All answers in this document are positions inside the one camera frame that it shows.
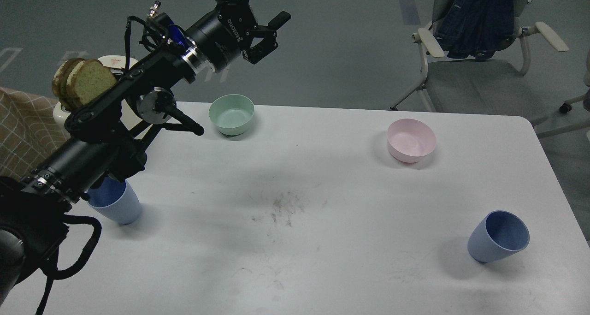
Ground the black Robotiq gripper image-left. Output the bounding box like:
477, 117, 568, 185
183, 0, 291, 72

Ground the light blue cup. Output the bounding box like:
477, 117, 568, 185
87, 177, 142, 225

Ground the dark blue cup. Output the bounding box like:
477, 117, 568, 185
466, 210, 530, 263

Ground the green bowl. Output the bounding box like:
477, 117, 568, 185
208, 94, 255, 136

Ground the cream white toaster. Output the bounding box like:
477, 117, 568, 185
53, 55, 141, 131

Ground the front bread slice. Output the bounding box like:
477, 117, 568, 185
65, 59, 117, 111

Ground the bread slice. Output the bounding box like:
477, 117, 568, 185
51, 57, 85, 112
65, 59, 117, 111

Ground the pink bowl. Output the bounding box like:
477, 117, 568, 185
386, 118, 437, 163

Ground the rear bread slice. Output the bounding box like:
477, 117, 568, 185
51, 57, 85, 112

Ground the blue denim jacket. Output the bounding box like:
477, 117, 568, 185
434, 0, 515, 60

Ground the beige checkered cloth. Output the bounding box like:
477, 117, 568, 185
0, 88, 70, 180

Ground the grey office chair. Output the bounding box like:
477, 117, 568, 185
390, 0, 569, 126

